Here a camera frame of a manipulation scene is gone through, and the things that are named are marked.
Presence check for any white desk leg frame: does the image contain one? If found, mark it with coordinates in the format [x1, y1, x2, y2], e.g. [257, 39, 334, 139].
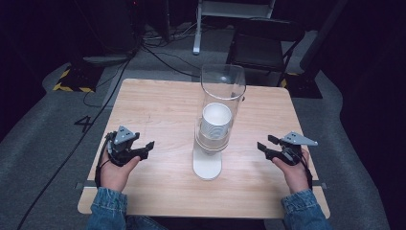
[192, 0, 278, 57]

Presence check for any left hand-held gripper black cable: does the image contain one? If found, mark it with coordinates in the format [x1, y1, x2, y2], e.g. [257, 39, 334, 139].
[94, 131, 115, 189]

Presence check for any right hand-held gripper black cable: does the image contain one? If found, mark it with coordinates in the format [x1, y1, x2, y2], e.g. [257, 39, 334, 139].
[298, 149, 314, 192]

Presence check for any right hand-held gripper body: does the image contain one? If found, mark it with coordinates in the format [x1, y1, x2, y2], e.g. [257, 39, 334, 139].
[264, 130, 319, 167]

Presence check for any hand-held gripper black cable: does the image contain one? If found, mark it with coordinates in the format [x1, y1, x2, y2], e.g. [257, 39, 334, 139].
[94, 131, 115, 189]
[298, 149, 314, 192]

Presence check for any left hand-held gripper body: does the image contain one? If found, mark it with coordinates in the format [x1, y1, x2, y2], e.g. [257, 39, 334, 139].
[105, 125, 143, 168]

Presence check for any thin black floor cable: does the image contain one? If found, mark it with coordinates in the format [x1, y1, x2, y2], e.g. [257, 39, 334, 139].
[140, 42, 202, 80]

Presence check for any black stand with base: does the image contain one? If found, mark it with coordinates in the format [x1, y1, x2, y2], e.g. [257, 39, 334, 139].
[281, 0, 350, 100]

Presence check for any long black floor cable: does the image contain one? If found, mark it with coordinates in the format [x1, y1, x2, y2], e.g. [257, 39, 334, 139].
[16, 47, 142, 230]

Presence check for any person's right hand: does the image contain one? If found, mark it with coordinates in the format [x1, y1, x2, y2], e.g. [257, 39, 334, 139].
[271, 148, 311, 195]

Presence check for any white paper cup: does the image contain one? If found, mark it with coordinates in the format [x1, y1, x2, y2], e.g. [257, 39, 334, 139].
[199, 102, 234, 140]

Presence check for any black yellow striped base plate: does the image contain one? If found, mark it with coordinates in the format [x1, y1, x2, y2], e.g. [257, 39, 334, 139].
[52, 62, 105, 94]

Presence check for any black folding chair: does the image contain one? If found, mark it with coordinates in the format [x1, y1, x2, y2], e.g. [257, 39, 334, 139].
[225, 17, 306, 88]

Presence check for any clear tube cup dispenser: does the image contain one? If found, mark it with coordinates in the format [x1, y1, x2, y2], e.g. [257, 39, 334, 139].
[192, 63, 248, 181]

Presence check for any person's denim leg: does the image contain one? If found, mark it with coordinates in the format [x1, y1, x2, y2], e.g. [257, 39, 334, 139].
[124, 215, 169, 230]

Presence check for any person's left hand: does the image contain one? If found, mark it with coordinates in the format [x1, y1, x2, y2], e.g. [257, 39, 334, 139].
[99, 154, 142, 194]

